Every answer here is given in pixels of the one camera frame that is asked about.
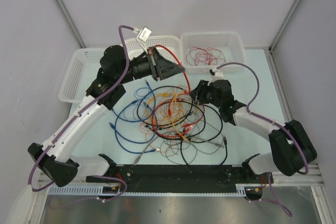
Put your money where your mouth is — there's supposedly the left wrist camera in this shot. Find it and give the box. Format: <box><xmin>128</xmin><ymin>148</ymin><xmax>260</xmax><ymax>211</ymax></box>
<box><xmin>133</xmin><ymin>26</ymin><xmax>152</xmax><ymax>53</ymax></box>

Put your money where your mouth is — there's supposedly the aluminium frame post right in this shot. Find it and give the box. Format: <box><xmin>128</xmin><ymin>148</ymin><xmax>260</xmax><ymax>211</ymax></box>
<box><xmin>268</xmin><ymin>0</ymin><xmax>303</xmax><ymax>54</ymax></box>

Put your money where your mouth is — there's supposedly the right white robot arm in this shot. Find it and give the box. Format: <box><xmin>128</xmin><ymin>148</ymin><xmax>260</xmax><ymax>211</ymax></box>
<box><xmin>189</xmin><ymin>67</ymin><xmax>317</xmax><ymax>183</ymax></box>

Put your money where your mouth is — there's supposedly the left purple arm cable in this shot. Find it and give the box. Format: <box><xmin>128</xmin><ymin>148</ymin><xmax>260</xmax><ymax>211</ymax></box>
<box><xmin>28</xmin><ymin>25</ymin><xmax>142</xmax><ymax>192</ymax></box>

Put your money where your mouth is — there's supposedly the thick blue ethernet cable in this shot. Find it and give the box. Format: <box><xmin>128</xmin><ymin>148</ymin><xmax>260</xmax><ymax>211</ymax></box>
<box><xmin>109</xmin><ymin>81</ymin><xmax>163</xmax><ymax>154</ymax></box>

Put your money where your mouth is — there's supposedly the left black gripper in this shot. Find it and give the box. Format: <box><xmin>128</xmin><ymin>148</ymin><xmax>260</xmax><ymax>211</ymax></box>
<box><xmin>117</xmin><ymin>47</ymin><xmax>184</xmax><ymax>85</ymax></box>

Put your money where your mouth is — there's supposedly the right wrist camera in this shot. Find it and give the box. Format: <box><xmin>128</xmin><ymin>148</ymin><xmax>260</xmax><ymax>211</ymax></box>
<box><xmin>207</xmin><ymin>68</ymin><xmax>224</xmax><ymax>86</ymax></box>

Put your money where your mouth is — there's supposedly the thin light blue wire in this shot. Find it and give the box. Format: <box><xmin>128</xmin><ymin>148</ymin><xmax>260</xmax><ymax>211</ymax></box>
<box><xmin>133</xmin><ymin>86</ymin><xmax>158</xmax><ymax>104</ymax></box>

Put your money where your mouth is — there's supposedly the left white plastic basket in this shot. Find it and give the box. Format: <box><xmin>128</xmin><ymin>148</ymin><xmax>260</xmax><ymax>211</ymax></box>
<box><xmin>58</xmin><ymin>48</ymin><xmax>119</xmax><ymax>105</ymax></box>

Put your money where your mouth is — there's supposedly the white slotted cable duct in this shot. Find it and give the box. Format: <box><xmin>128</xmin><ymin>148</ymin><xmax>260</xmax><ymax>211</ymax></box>
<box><xmin>48</xmin><ymin>184</ymin><xmax>262</xmax><ymax>197</ymax></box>

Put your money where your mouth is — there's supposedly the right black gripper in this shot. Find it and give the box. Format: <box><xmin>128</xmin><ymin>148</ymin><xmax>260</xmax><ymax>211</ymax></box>
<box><xmin>188</xmin><ymin>80</ymin><xmax>223</xmax><ymax>109</ymax></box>

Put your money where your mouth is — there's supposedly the grey cable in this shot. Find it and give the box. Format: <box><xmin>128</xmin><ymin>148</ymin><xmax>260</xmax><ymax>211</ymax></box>
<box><xmin>132</xmin><ymin>134</ymin><xmax>225</xmax><ymax>166</ymax></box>

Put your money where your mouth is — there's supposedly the thin dark brown wire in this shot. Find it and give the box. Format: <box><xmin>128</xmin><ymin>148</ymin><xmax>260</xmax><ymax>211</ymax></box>
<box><xmin>159</xmin><ymin>137</ymin><xmax>224</xmax><ymax>163</ymax></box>

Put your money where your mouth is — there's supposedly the middle white plastic basket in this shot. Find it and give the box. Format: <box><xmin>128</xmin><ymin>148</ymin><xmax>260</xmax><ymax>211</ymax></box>
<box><xmin>113</xmin><ymin>35</ymin><xmax>180</xmax><ymax>81</ymax></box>

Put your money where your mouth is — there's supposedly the thick black cable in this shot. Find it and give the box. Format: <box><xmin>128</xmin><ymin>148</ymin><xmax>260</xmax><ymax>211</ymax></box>
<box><xmin>136</xmin><ymin>85</ymin><xmax>228</xmax><ymax>166</ymax></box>

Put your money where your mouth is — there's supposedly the thick yellow ethernet cable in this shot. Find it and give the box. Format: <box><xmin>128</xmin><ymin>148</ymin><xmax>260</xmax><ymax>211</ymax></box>
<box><xmin>145</xmin><ymin>91</ymin><xmax>200</xmax><ymax>141</ymax></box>

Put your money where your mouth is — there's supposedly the right white plastic basket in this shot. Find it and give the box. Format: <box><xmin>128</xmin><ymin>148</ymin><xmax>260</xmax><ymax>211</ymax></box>
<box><xmin>180</xmin><ymin>31</ymin><xmax>246</xmax><ymax>74</ymax></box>

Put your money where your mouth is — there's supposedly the white plastic basket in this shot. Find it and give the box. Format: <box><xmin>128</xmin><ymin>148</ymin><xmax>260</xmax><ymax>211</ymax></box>
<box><xmin>113</xmin><ymin>35</ymin><xmax>180</xmax><ymax>81</ymax></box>
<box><xmin>180</xmin><ymin>31</ymin><xmax>246</xmax><ymax>74</ymax></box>
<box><xmin>58</xmin><ymin>48</ymin><xmax>119</xmax><ymax>105</ymax></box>

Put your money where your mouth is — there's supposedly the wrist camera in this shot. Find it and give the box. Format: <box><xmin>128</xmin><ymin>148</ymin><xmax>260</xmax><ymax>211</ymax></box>
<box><xmin>207</xmin><ymin>68</ymin><xmax>224</xmax><ymax>86</ymax></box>
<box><xmin>133</xmin><ymin>26</ymin><xmax>152</xmax><ymax>53</ymax></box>

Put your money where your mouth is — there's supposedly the aluminium frame post left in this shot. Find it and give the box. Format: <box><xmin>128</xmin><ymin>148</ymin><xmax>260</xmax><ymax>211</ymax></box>
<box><xmin>53</xmin><ymin>0</ymin><xmax>86</xmax><ymax>48</ymax></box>

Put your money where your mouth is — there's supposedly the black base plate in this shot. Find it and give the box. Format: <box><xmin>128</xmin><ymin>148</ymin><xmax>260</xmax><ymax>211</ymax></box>
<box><xmin>86</xmin><ymin>156</ymin><xmax>267</xmax><ymax>195</ymax></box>

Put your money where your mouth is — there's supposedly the thick red ethernet cable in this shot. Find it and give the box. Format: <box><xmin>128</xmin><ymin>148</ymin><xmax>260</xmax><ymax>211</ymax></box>
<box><xmin>152</xmin><ymin>45</ymin><xmax>207</xmax><ymax>141</ymax></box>

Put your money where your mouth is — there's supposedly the aluminium frame post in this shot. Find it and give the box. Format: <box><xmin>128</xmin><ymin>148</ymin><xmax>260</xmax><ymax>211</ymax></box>
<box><xmin>268</xmin><ymin>0</ymin><xmax>303</xmax><ymax>54</ymax></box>
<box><xmin>53</xmin><ymin>0</ymin><xmax>86</xmax><ymax>48</ymax></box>

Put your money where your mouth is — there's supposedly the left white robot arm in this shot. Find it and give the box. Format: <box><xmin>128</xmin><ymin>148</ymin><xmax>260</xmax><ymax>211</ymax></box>
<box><xmin>28</xmin><ymin>45</ymin><xmax>185</xmax><ymax>187</ymax></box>

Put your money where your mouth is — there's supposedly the thin red wire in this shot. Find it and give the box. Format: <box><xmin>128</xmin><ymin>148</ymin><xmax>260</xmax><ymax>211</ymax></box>
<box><xmin>185</xmin><ymin>47</ymin><xmax>226</xmax><ymax>67</ymax></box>

